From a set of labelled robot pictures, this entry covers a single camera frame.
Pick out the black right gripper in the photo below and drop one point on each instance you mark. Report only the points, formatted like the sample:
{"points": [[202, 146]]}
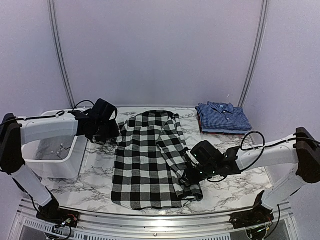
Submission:
{"points": [[192, 178]]}

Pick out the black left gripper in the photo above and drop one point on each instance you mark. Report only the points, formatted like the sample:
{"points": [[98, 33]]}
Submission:
{"points": [[114, 133]]}

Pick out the black white checkered shirt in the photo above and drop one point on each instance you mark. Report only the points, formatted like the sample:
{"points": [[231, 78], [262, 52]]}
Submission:
{"points": [[150, 163]]}

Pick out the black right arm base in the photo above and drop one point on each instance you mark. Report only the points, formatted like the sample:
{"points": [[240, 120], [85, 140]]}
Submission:
{"points": [[256, 216]]}

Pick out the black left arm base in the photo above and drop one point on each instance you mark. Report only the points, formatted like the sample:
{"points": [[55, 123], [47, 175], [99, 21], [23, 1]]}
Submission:
{"points": [[53, 213]]}

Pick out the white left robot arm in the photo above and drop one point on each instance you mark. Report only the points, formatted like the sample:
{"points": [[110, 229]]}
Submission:
{"points": [[97, 124]]}

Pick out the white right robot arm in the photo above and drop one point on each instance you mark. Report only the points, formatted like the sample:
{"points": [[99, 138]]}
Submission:
{"points": [[300, 149]]}

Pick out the grey cloth in bin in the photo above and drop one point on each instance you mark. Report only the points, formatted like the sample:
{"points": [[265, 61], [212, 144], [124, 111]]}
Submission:
{"points": [[54, 149]]}

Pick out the white plastic bin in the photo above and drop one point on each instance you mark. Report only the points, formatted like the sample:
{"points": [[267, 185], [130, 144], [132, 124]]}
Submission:
{"points": [[65, 160]]}

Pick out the folded blue checkered shirt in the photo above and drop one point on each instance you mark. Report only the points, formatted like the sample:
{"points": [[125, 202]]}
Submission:
{"points": [[222, 117]]}

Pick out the aluminium front frame rail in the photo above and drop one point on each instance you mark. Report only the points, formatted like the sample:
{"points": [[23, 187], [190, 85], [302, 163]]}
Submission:
{"points": [[111, 226]]}

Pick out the right aluminium wall post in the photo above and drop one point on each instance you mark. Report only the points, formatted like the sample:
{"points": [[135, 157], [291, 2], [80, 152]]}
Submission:
{"points": [[261, 27]]}

